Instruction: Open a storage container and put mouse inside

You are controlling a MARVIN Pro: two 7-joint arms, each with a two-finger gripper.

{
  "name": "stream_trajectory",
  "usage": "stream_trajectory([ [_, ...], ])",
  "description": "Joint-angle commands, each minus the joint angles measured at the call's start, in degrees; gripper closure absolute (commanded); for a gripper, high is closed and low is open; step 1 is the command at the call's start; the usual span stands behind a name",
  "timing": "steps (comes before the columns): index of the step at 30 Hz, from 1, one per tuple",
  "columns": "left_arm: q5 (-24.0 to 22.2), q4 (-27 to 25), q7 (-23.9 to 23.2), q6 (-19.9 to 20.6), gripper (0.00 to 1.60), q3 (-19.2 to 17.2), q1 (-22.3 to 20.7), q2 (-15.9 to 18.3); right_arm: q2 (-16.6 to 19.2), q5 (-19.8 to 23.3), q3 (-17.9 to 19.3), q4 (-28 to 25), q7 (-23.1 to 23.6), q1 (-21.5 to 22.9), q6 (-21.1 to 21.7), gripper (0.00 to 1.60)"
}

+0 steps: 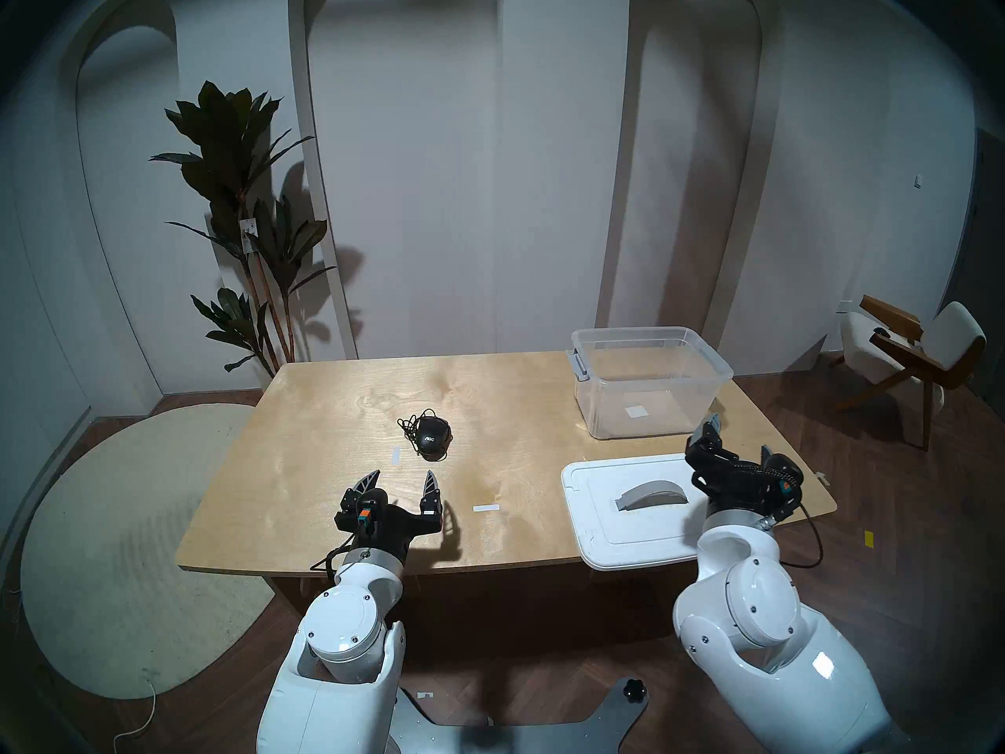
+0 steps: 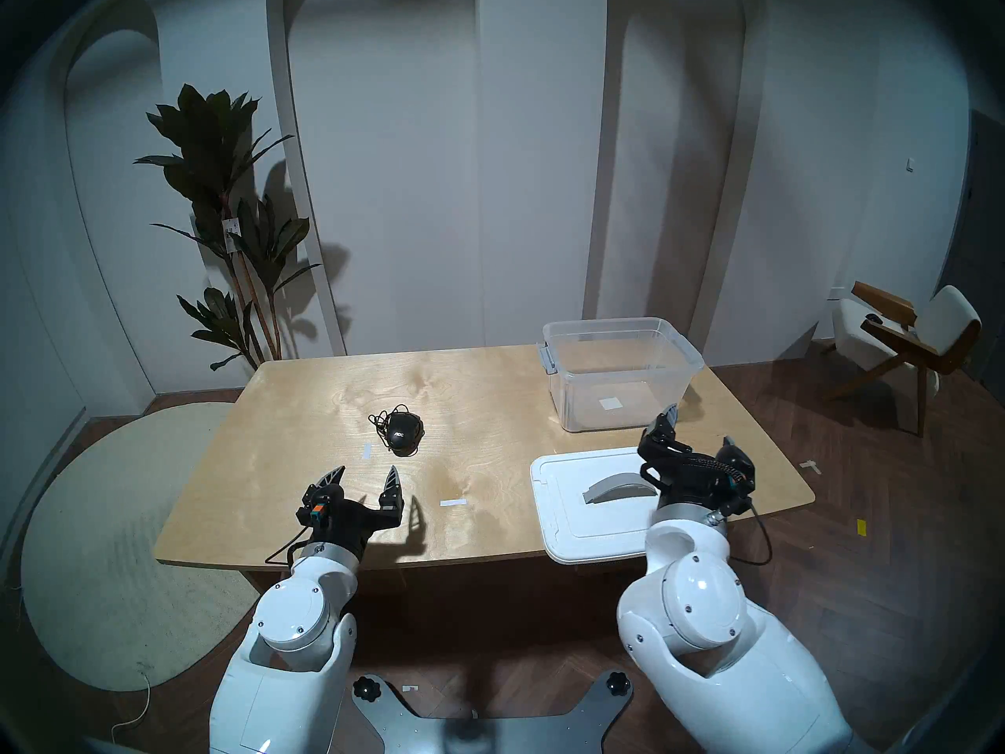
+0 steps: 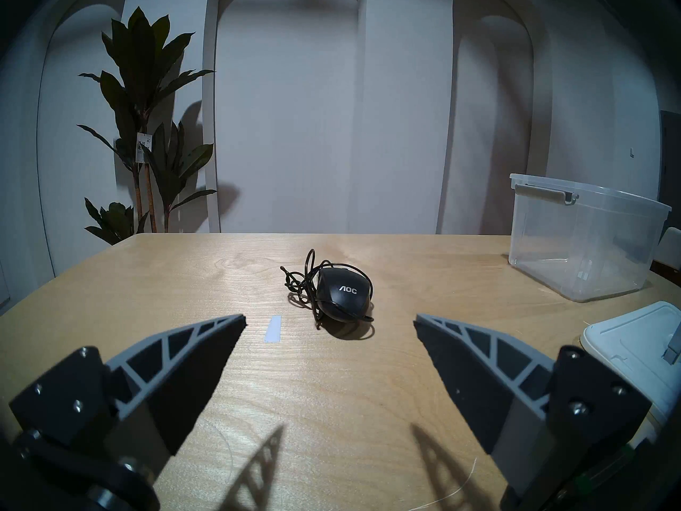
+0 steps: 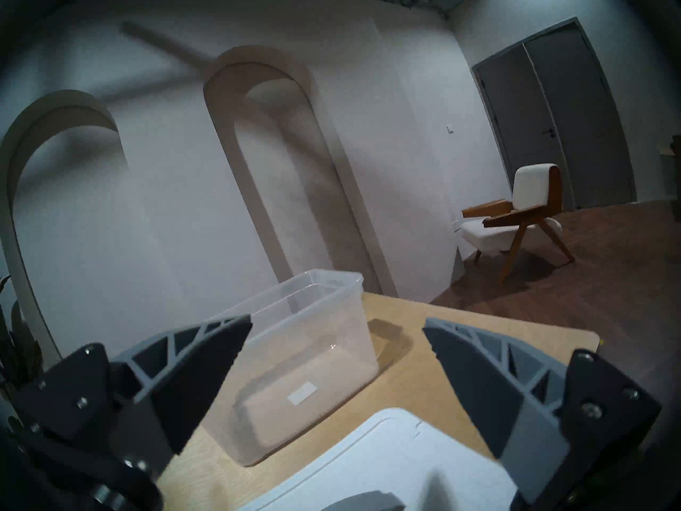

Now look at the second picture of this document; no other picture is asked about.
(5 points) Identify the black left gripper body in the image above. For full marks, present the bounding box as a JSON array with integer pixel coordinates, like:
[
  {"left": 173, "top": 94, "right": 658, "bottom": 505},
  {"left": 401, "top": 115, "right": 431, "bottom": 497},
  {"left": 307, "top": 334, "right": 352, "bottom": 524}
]
[{"left": 309, "top": 503, "right": 404, "bottom": 563}]

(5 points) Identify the white lid with grey handle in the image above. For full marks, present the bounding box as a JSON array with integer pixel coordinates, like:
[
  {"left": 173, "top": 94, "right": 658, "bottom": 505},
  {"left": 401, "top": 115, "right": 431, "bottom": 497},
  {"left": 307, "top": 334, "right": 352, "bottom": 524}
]
[{"left": 530, "top": 447, "right": 665, "bottom": 566}]

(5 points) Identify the round pale green rug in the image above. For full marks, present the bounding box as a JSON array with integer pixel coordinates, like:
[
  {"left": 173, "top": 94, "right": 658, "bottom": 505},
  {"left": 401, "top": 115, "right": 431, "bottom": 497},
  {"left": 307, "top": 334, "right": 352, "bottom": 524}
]
[{"left": 21, "top": 403, "right": 260, "bottom": 692}]

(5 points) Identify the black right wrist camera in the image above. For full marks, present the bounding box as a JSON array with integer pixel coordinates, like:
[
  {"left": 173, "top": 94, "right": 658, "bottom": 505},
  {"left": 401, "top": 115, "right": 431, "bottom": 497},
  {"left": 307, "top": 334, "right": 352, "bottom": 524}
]
[{"left": 718, "top": 452, "right": 758, "bottom": 518}]

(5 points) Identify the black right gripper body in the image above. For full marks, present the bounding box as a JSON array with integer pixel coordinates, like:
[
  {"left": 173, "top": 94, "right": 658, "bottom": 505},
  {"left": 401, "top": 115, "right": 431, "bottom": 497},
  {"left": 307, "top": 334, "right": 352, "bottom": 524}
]
[{"left": 639, "top": 449, "right": 735, "bottom": 519}]

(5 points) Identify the black wired computer mouse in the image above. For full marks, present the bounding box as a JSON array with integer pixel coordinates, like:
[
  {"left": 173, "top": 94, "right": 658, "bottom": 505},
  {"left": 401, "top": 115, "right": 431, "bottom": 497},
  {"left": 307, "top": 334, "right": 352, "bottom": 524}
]
[{"left": 368, "top": 404, "right": 426, "bottom": 457}]

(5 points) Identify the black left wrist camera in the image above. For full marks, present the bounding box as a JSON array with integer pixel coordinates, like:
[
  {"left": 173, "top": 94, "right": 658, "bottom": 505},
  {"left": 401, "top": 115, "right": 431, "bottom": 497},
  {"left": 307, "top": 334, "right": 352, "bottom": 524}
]
[{"left": 296, "top": 484, "right": 345, "bottom": 528}]

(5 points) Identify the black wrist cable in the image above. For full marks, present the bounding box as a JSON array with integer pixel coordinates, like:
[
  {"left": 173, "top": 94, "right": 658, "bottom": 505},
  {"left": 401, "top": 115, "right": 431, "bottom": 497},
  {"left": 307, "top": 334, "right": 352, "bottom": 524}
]
[
  {"left": 707, "top": 497, "right": 775, "bottom": 567},
  {"left": 265, "top": 523, "right": 315, "bottom": 566}
]

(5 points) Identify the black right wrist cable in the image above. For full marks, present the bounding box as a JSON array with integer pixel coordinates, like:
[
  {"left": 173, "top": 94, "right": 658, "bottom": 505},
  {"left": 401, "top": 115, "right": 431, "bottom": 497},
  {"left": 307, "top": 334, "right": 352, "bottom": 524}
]
[{"left": 707, "top": 497, "right": 775, "bottom": 567}]

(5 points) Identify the tall dark green plant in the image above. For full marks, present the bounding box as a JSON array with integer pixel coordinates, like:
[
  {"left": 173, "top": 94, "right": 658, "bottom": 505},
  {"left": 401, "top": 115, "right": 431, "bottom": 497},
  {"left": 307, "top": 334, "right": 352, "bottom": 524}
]
[{"left": 133, "top": 83, "right": 321, "bottom": 372}]

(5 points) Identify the grey metal robot base plate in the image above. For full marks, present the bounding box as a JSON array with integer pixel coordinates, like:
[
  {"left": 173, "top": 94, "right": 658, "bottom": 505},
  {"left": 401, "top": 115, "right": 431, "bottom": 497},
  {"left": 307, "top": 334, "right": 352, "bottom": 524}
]
[{"left": 351, "top": 670, "right": 634, "bottom": 754}]

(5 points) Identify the clear plastic storage container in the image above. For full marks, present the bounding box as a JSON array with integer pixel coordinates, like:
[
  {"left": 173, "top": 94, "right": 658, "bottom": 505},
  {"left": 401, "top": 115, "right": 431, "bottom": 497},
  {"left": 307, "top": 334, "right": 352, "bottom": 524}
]
[{"left": 538, "top": 317, "right": 705, "bottom": 434}]

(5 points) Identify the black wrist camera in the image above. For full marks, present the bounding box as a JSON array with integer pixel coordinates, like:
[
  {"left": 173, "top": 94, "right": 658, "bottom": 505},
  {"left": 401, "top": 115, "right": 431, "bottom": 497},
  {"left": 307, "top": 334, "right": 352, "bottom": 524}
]
[
  {"left": 718, "top": 452, "right": 758, "bottom": 518},
  {"left": 296, "top": 484, "right": 345, "bottom": 528}
]

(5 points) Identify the wooden armchair with white cushions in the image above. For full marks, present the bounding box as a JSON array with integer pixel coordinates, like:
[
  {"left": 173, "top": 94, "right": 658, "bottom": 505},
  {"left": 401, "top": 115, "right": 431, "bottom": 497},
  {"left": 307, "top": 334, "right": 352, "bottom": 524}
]
[{"left": 820, "top": 281, "right": 982, "bottom": 437}]

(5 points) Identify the thin white cable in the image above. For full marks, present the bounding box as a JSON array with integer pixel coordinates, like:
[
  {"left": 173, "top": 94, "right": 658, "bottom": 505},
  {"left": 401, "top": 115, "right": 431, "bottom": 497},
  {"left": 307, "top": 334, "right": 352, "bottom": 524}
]
[{"left": 110, "top": 664, "right": 152, "bottom": 745}]

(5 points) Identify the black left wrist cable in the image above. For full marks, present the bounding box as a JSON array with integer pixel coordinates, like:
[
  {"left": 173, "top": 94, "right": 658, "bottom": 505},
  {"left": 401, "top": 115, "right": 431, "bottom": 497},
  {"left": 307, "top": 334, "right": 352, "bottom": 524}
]
[{"left": 265, "top": 523, "right": 315, "bottom": 566}]

